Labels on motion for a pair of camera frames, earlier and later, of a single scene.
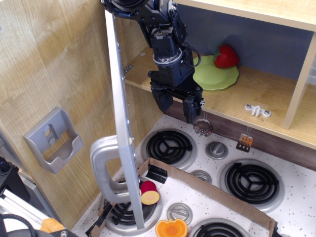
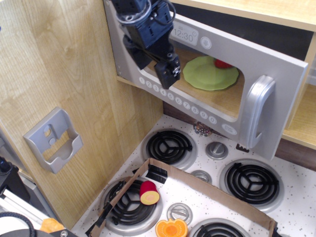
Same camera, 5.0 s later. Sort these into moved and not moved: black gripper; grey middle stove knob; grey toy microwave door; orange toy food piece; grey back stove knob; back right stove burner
Moved: grey toy microwave door; black gripper
Not moved: orange toy food piece; back right stove burner; grey back stove knob; grey middle stove knob
